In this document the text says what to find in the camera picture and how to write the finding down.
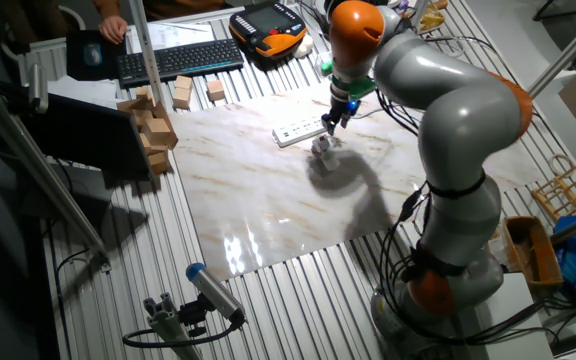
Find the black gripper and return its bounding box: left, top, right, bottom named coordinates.
left=321, top=97, right=354, bottom=137

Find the white bulb holder with bulb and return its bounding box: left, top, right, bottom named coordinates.
left=310, top=134, right=342, bottom=172

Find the brown sleeved forearm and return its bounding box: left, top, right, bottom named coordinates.
left=92, top=0, right=229, bottom=21

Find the person's bare hand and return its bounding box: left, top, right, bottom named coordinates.
left=98, top=14, right=128, bottom=45

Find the white power strip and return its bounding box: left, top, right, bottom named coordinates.
left=271, top=115, right=329, bottom=149

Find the clear cup with green ball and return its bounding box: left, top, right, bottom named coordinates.
left=314, top=49, right=335, bottom=79

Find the white round object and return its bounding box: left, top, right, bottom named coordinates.
left=292, top=34, right=316, bottom=59

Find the marble pattern board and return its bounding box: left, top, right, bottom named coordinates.
left=167, top=82, right=544, bottom=281

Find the orange black teach pendant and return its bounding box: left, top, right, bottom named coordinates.
left=228, top=1, right=308, bottom=59

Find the yellow toy food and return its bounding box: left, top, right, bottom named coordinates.
left=417, top=0, right=449, bottom=34

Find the black keyboard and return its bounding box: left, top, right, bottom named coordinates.
left=116, top=38, right=245, bottom=89

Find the white paper sheet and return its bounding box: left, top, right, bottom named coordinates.
left=126, top=19, right=217, bottom=54

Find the brown tray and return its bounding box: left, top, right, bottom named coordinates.
left=501, top=215, right=565, bottom=290

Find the black monitor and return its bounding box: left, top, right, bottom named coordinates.
left=22, top=92, right=152, bottom=182

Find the wooden rack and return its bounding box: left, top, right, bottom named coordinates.
left=531, top=153, right=576, bottom=224

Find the white paper stack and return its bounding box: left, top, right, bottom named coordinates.
left=46, top=74, right=132, bottom=105

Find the grey computer mouse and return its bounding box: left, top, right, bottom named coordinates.
left=83, top=43, right=103, bottom=67

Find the white base platform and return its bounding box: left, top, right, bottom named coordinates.
left=467, top=272, right=555, bottom=360

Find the black mouse pad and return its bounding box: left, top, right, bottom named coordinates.
left=66, top=29, right=130, bottom=82

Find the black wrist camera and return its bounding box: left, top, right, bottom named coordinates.
left=342, top=98, right=362, bottom=126

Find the grey power strip cable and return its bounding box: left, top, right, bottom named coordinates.
left=352, top=107, right=385, bottom=121

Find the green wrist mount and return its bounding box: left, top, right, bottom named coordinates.
left=346, top=76, right=377, bottom=100

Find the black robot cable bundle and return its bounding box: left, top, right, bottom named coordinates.
left=367, top=182, right=562, bottom=347

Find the upright aluminium post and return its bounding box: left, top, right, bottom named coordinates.
left=128, top=0, right=165, bottom=105

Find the silver camera with blue end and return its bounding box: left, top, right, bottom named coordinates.
left=185, top=262, right=247, bottom=324

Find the long aluminium post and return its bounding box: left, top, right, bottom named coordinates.
left=527, top=3, right=576, bottom=99

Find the short aluminium profile mount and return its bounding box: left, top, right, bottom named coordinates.
left=142, top=292, right=204, bottom=360

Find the black camera cable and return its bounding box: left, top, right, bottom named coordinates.
left=121, top=317, right=245, bottom=349

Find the silver camera on frame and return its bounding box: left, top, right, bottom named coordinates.
left=27, top=62, right=50, bottom=115

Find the slanted aluminium frame bar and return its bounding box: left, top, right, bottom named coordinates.
left=0, top=69, right=113, bottom=272

